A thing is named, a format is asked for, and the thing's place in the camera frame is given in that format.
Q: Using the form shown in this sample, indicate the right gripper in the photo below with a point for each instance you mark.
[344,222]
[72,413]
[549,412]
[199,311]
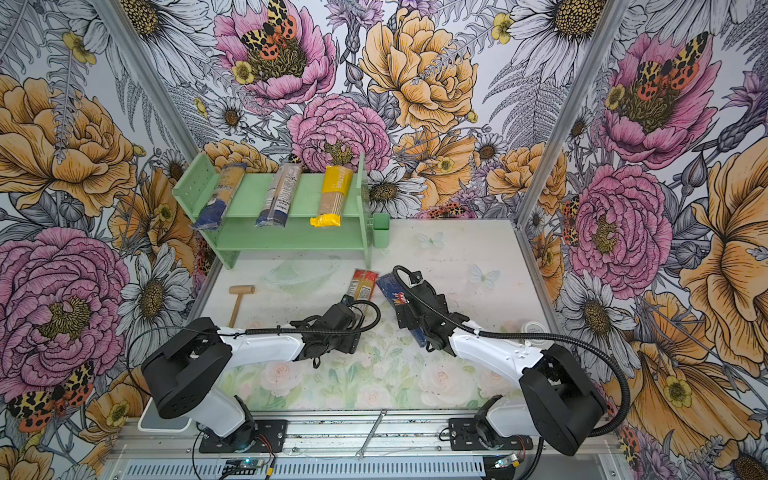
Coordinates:
[408,317]

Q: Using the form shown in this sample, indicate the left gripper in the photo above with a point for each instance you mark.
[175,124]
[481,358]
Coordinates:
[350,341]

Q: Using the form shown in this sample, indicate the red spaghetti bag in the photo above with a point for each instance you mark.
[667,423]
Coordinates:
[362,284]

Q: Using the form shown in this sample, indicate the spaghetti bag with white label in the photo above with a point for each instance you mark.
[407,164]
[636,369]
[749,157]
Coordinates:
[279,197]

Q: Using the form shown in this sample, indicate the yellow spaghetti bag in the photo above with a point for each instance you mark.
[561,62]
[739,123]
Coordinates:
[336,185]

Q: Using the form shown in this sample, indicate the spaghetti bag with blue end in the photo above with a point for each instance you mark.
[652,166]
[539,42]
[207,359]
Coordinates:
[212,215]

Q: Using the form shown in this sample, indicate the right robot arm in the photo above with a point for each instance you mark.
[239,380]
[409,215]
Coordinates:
[560,405]

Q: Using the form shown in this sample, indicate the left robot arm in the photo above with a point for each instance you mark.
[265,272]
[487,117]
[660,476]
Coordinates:
[183,374]

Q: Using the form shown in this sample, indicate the green cup on shelf side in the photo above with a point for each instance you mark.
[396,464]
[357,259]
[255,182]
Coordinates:
[381,230]

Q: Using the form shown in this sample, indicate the green wooden shelf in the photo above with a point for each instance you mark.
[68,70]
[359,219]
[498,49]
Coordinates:
[239,232]

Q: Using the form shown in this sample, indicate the white round jar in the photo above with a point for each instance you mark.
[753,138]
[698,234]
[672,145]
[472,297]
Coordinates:
[533,327]

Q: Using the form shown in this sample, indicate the small wooden mallet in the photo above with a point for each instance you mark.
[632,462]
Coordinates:
[239,291]

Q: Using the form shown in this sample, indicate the small board right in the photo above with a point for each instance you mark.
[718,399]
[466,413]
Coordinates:
[509,461]

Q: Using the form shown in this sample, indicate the green circuit board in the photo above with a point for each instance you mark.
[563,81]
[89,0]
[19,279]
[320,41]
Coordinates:
[245,466]

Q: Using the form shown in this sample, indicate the white grey bin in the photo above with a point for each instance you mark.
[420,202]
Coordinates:
[151,422]

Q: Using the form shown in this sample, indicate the metal rod on rail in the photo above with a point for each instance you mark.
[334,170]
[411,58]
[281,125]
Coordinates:
[360,454]

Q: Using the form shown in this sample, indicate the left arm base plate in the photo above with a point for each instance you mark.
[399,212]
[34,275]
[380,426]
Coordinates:
[257,436]

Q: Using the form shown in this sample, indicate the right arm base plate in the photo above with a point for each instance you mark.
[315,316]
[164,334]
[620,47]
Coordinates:
[467,434]

